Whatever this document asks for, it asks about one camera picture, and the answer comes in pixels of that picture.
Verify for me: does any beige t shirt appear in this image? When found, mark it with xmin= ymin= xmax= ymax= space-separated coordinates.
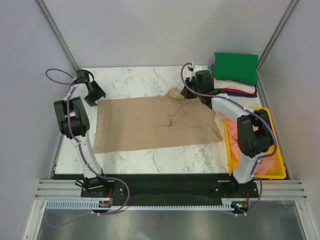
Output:
xmin=94 ymin=88 xmax=223 ymax=154

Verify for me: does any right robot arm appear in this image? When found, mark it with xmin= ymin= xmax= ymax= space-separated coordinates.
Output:
xmin=182 ymin=78 xmax=278 ymax=197

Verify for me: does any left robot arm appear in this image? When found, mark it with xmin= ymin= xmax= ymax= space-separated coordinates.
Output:
xmin=53 ymin=80 xmax=111 ymax=198

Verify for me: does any white folded t shirt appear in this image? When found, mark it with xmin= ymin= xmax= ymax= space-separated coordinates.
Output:
xmin=213 ymin=79 xmax=255 ymax=94

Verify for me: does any red folded t shirt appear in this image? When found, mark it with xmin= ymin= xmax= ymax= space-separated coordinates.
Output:
xmin=210 ymin=61 xmax=257 ymax=96

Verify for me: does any green folded t shirt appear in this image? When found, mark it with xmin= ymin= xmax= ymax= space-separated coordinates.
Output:
xmin=211 ymin=52 xmax=259 ymax=86

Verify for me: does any dark blue folded t shirt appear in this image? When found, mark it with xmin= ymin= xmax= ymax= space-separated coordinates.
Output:
xmin=222 ymin=85 xmax=257 ymax=98

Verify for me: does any pink t shirt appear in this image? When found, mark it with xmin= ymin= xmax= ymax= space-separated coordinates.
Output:
xmin=219 ymin=112 xmax=274 ymax=175

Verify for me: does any yellow plastic bin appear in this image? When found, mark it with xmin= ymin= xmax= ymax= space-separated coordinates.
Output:
xmin=223 ymin=106 xmax=287 ymax=180

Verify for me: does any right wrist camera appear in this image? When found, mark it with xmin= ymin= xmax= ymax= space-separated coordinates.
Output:
xmin=187 ymin=65 xmax=213 ymax=87

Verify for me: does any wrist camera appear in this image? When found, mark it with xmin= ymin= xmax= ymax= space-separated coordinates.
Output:
xmin=187 ymin=65 xmax=213 ymax=87
xmin=73 ymin=69 xmax=95 ymax=84

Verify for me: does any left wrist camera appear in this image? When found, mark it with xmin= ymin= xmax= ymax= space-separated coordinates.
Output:
xmin=73 ymin=69 xmax=95 ymax=84

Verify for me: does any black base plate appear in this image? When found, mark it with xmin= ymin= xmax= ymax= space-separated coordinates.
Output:
xmin=79 ymin=172 xmax=258 ymax=207

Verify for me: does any left aluminium frame post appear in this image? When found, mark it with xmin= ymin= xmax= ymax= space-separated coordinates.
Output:
xmin=34 ymin=0 xmax=80 ymax=71

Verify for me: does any aluminium frame post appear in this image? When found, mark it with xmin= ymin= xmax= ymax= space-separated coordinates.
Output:
xmin=256 ymin=0 xmax=300 ymax=72
xmin=34 ymin=0 xmax=80 ymax=71

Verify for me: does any white cable duct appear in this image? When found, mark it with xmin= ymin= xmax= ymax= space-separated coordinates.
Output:
xmin=45 ymin=198 xmax=249 ymax=212

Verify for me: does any right aluminium frame post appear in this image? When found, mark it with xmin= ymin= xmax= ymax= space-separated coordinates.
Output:
xmin=256 ymin=0 xmax=300 ymax=72

